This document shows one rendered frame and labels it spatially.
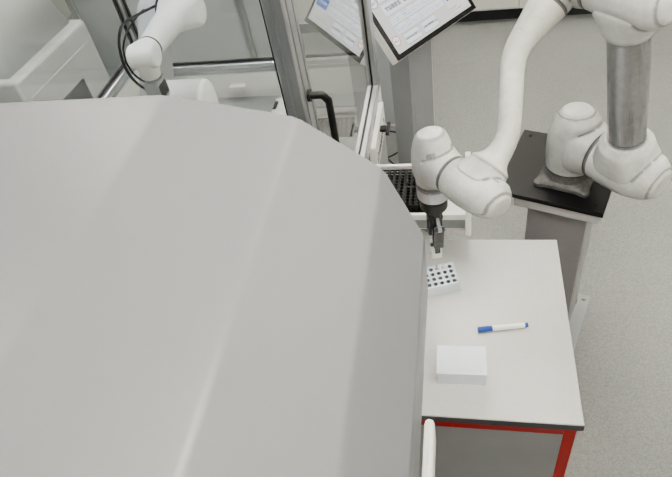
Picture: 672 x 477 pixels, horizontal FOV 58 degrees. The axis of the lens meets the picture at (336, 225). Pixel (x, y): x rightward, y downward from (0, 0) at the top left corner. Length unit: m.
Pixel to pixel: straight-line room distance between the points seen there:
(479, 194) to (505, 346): 0.50
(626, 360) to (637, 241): 0.67
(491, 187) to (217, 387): 0.97
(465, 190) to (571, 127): 0.65
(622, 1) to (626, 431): 1.57
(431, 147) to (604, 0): 0.50
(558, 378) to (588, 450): 0.81
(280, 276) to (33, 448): 0.28
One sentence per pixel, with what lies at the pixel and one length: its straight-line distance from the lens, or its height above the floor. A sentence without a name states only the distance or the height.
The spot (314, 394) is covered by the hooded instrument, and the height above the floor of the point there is 1.67.
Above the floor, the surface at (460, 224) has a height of 0.86.
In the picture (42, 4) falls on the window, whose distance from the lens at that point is 1.35.
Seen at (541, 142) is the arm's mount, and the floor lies 0.78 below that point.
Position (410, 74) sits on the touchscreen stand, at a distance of 2.77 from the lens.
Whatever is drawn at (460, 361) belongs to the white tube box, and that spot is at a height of 0.81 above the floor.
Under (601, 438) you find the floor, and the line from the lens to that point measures 2.50.
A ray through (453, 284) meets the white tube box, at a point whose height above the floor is 0.79.
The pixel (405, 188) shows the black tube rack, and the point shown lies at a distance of 1.96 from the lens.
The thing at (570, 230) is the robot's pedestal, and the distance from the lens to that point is 2.23.
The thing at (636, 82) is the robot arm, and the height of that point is 1.30.
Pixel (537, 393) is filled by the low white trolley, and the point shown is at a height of 0.76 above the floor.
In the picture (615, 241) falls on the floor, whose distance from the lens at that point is 3.11.
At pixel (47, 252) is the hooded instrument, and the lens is 0.70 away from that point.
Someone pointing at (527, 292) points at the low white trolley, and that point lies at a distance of 1.85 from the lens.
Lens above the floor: 2.19
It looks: 44 degrees down
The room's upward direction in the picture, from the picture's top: 12 degrees counter-clockwise
